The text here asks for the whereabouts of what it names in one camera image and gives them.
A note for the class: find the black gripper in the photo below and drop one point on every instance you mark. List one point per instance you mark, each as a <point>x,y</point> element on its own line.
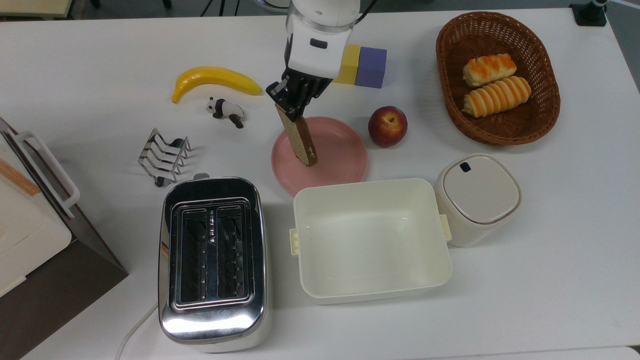
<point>305,87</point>

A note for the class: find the brown toast bread slice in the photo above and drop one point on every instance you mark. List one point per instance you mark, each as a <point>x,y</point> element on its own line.
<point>302,145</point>

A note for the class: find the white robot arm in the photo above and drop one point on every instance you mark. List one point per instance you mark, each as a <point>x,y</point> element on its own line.
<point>320,45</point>

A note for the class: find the pink plate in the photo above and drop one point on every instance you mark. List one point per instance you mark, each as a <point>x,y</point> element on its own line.
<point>340,165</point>

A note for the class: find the short orange glazed bread roll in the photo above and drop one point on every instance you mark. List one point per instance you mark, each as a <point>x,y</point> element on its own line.
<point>487,70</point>

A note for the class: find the long striped bread roll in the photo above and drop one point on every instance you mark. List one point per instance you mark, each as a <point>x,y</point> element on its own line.
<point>497,96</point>

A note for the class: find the panda figurine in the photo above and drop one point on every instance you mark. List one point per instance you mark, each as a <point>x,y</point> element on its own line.
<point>226,109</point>

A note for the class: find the yellow foam block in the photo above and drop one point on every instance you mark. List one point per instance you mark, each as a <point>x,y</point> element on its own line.
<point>351,67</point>

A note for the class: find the yellow banana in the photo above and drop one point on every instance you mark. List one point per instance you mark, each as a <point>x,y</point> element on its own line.
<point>215,77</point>

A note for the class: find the purple foam block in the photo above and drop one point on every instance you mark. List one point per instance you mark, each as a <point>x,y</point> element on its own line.
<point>371,67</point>

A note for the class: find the red apple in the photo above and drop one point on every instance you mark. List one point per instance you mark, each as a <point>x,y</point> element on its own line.
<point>387,127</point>

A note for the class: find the black tripod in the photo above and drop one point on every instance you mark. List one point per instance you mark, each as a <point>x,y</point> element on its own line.
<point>236,6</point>

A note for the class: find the metal toast rack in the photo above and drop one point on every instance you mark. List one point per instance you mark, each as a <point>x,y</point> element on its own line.
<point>162,160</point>

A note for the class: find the cream plastic tub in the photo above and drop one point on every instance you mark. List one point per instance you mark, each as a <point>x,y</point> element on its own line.
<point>370,240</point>

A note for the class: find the small cream lidded bin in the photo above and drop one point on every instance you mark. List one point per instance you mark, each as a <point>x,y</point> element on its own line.
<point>477,195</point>

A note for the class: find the brown wicker basket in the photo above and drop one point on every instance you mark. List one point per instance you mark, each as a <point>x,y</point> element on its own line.
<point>500,130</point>

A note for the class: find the chrome and cream toaster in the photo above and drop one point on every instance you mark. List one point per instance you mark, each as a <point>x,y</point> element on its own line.
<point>210,325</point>

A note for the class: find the beige side table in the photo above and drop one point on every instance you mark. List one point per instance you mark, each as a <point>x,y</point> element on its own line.
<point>30,6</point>

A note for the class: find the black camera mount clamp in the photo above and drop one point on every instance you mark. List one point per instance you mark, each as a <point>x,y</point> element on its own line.
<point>589,14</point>

